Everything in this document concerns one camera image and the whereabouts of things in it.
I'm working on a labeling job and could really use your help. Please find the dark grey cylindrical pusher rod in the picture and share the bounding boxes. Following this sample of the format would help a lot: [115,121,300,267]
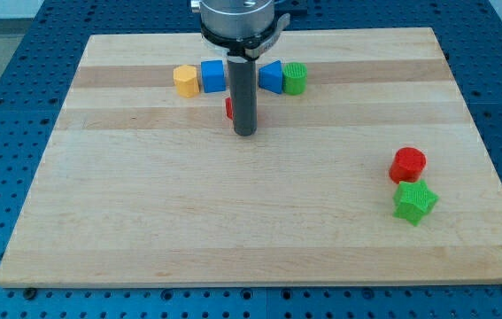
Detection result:
[227,57,258,136]

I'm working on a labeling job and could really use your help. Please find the blue triangle block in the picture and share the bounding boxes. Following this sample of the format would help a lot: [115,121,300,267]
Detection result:
[259,60,283,94]

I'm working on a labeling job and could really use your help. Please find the blue cube block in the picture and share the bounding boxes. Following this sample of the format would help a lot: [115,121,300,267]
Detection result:
[200,60,227,93]

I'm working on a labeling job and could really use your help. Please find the red block behind rod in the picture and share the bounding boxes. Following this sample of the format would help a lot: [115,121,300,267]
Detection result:
[225,97,234,120]

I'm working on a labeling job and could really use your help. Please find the green cylinder block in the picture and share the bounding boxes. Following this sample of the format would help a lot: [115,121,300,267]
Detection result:
[282,62,307,96]

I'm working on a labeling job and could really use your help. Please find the yellow hexagon block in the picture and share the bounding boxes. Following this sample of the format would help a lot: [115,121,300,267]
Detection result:
[173,65,200,97]

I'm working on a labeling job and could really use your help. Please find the light wooden board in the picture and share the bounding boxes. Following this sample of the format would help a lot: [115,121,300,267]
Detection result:
[0,27,502,288]

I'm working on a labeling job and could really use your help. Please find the red cylinder block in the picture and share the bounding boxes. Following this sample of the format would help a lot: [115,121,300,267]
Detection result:
[389,147,427,183]

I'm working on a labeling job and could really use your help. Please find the green star block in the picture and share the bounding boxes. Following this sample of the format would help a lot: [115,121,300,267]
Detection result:
[393,180,439,226]

